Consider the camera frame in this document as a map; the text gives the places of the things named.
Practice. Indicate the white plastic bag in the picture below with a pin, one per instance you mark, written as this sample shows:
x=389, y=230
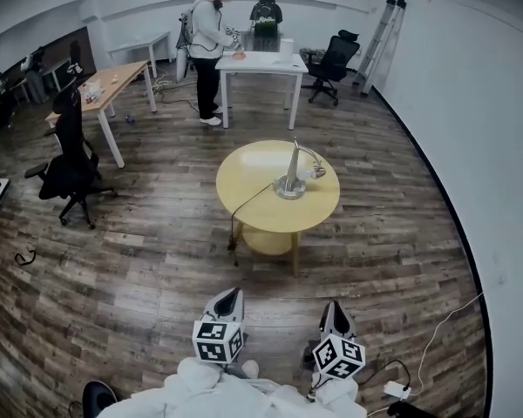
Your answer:
x=92, y=92

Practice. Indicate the person's white shoe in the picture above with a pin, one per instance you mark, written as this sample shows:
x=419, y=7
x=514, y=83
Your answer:
x=250, y=368

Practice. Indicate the white rectangular table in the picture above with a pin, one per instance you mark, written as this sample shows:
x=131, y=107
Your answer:
x=261, y=64
x=139, y=44

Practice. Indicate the person's left forearm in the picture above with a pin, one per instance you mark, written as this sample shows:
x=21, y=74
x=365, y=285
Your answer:
x=196, y=375

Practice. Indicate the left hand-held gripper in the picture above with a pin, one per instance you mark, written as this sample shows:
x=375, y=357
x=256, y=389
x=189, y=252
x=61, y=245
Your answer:
x=218, y=342

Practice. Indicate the small blue object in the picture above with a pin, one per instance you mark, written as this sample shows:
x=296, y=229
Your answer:
x=131, y=119

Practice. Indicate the yellow round table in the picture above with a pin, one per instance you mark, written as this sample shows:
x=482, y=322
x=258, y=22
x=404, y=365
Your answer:
x=261, y=203

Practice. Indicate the person's white hoodie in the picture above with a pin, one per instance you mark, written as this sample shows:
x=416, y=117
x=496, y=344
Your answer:
x=226, y=401

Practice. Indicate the green box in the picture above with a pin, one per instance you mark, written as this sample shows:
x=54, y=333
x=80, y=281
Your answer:
x=266, y=28

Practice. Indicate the black bag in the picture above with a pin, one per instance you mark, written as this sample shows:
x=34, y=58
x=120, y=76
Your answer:
x=412, y=411

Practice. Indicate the black round stool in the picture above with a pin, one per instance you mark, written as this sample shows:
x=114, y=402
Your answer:
x=98, y=401

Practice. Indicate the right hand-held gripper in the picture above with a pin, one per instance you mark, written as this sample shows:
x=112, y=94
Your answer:
x=337, y=357

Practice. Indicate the black office chair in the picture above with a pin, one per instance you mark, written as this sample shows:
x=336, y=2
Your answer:
x=337, y=59
x=72, y=163

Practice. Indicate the wooden top table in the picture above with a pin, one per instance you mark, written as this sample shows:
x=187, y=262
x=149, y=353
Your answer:
x=113, y=83

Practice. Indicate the white power strip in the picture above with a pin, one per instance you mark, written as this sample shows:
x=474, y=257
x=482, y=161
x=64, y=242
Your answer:
x=397, y=389

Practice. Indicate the person's right forearm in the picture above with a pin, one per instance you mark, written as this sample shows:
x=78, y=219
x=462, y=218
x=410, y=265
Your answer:
x=337, y=392

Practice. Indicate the white paper roll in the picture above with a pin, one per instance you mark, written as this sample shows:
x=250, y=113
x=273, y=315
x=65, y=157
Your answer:
x=287, y=50

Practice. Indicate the aluminium ladder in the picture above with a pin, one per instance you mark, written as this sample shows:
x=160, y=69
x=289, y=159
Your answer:
x=381, y=46

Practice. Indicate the silver desk lamp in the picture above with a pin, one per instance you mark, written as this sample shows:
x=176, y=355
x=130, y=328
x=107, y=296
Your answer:
x=293, y=177

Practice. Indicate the small orange object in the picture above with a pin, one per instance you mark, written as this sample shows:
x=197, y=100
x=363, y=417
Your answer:
x=239, y=55

